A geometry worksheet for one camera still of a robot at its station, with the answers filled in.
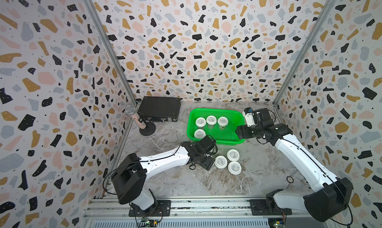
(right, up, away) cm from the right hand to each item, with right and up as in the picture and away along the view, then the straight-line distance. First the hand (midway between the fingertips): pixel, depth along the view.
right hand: (242, 129), depth 80 cm
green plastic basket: (-6, -6, +22) cm, 24 cm away
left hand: (-18, -17, +1) cm, 25 cm away
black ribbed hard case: (-56, +12, +34) cm, 67 cm away
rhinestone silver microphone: (-59, +11, -2) cm, 60 cm away
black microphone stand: (-59, -1, +26) cm, 64 cm away
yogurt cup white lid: (-23, -4, +15) cm, 28 cm away
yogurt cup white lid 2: (-12, -19, +3) cm, 22 cm away
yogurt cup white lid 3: (-4, -21, +1) cm, 22 cm away
